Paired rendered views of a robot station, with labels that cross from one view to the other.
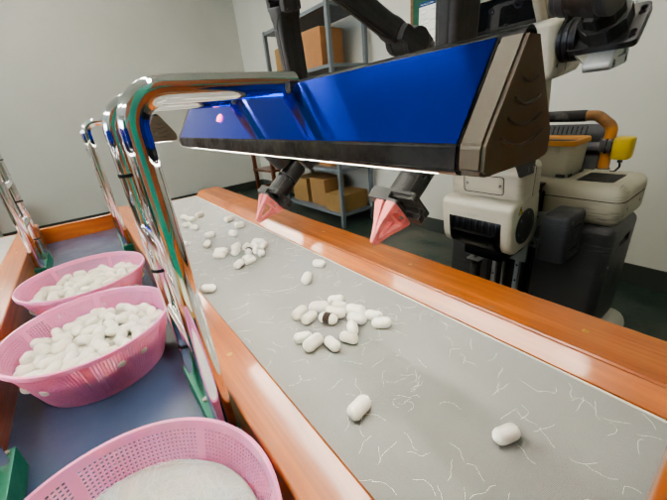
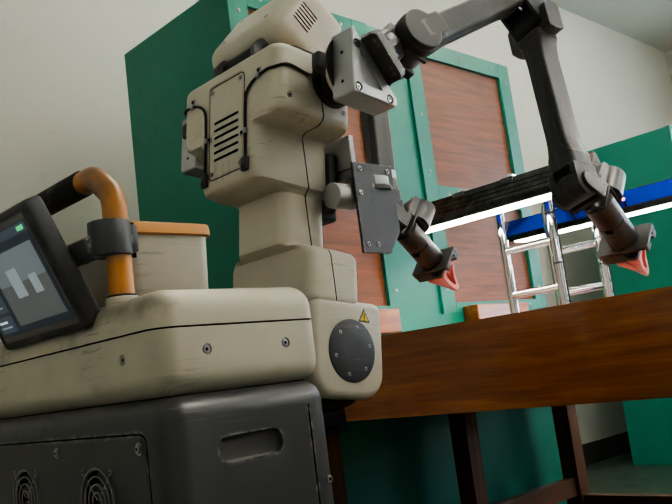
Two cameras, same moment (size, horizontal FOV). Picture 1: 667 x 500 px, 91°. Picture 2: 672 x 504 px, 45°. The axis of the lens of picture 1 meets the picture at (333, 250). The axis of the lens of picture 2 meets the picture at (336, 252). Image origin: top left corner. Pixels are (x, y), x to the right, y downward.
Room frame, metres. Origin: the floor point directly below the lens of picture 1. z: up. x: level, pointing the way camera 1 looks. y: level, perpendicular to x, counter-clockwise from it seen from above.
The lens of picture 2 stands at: (2.37, -0.65, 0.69)
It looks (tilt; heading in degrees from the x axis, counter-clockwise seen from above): 9 degrees up; 170
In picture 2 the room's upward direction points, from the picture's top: 7 degrees counter-clockwise
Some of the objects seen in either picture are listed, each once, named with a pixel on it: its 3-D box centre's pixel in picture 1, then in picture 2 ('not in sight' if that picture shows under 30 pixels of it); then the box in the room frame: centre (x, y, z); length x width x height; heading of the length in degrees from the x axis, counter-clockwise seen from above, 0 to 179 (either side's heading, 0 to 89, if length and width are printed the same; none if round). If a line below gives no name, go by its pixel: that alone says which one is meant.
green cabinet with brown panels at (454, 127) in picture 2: not in sight; (351, 190); (-0.34, -0.11, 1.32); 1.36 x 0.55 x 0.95; 125
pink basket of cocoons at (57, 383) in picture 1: (98, 343); not in sight; (0.50, 0.45, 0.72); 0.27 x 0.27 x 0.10
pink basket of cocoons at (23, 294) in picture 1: (90, 290); not in sight; (0.73, 0.61, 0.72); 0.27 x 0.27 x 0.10
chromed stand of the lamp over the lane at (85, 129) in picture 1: (132, 184); not in sight; (1.19, 0.70, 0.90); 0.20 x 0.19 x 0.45; 35
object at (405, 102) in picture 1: (268, 119); (484, 199); (0.45, 0.07, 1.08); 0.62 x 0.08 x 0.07; 35
